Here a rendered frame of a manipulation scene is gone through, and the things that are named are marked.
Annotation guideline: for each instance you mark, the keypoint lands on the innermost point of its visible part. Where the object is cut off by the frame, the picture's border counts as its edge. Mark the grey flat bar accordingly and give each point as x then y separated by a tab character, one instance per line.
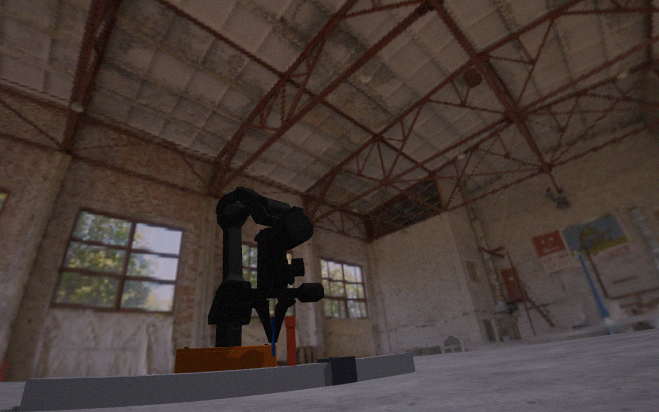
67	393

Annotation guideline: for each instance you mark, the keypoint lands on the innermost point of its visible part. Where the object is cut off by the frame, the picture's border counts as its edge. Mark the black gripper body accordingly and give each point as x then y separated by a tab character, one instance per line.
232	293

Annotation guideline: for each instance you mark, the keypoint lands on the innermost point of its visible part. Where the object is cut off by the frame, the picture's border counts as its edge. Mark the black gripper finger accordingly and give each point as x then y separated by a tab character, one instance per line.
262	308
280	310

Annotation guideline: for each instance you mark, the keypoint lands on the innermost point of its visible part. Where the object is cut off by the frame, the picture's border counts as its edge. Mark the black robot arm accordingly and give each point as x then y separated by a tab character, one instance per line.
289	227

